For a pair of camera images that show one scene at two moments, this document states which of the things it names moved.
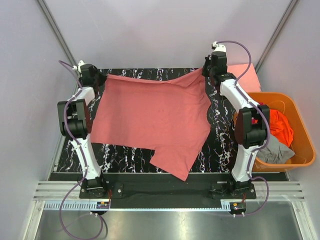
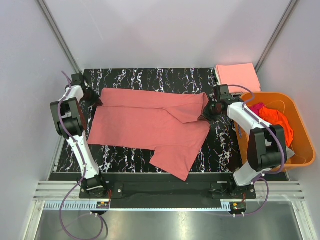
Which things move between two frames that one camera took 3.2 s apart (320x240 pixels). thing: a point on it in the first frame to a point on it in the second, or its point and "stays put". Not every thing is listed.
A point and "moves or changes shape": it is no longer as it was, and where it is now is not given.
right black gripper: (207, 70) to (208, 110)
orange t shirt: (280, 128) stays put
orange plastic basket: (301, 144) stays put
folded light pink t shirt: (249, 81) stays put
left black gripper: (99, 78) to (92, 96)
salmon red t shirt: (173, 117) moves or changes shape
